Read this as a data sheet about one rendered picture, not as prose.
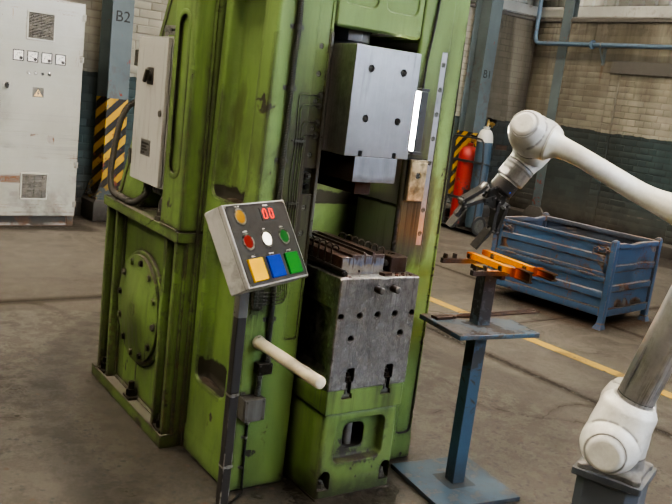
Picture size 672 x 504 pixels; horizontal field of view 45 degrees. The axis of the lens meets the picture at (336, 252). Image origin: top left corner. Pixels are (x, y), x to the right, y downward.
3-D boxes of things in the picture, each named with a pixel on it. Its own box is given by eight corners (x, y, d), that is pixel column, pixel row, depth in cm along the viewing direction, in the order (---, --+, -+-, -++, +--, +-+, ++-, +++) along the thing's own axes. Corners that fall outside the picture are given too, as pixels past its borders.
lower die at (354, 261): (382, 273, 319) (385, 252, 317) (340, 274, 308) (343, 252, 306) (324, 249, 353) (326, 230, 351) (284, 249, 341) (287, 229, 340)
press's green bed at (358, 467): (389, 487, 340) (404, 381, 331) (314, 503, 319) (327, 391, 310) (318, 433, 385) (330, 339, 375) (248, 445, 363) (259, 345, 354)
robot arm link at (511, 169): (503, 152, 240) (490, 167, 240) (522, 163, 232) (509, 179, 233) (519, 168, 245) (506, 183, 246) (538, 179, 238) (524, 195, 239)
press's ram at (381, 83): (424, 161, 318) (439, 56, 310) (344, 155, 296) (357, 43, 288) (362, 147, 352) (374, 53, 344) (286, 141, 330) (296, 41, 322)
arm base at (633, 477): (656, 464, 247) (660, 447, 246) (638, 488, 229) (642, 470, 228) (597, 444, 257) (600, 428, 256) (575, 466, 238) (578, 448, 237)
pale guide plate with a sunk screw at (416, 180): (423, 201, 338) (428, 161, 335) (406, 201, 333) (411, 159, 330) (419, 200, 340) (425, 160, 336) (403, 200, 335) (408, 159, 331)
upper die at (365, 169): (394, 183, 312) (397, 159, 310) (351, 181, 301) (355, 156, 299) (334, 168, 346) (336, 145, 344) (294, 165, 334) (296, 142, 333)
